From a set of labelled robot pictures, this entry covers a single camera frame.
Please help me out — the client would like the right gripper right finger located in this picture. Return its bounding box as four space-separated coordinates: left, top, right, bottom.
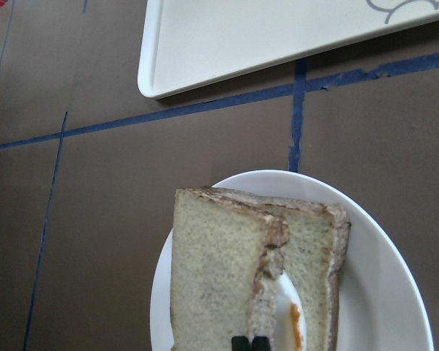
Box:
251 336 271 351

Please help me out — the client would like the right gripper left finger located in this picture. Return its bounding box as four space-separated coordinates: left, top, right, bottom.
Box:
231 336 250 351

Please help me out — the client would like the bread slice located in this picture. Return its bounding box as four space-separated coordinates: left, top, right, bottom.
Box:
213 188 351 350
170 188 289 350

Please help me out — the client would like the white round plate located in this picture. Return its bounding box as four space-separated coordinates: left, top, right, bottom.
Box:
149 168 435 351

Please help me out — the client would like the fried egg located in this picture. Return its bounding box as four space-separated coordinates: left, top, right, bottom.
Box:
271 272 307 351

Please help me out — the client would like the cream bear serving tray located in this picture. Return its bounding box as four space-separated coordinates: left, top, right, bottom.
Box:
138 1 439 99

